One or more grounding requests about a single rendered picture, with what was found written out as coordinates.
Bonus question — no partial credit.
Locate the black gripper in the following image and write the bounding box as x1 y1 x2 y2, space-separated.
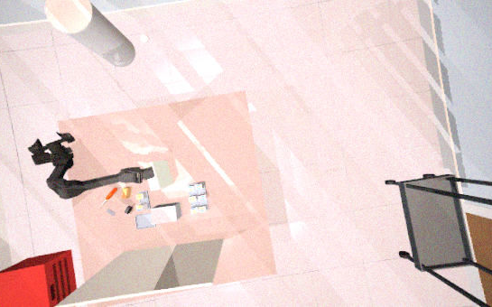
27 131 75 154

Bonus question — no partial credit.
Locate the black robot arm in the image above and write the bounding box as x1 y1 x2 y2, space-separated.
32 145 154 200

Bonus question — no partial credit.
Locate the orange-handled screwdriver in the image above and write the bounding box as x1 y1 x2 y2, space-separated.
100 188 117 207

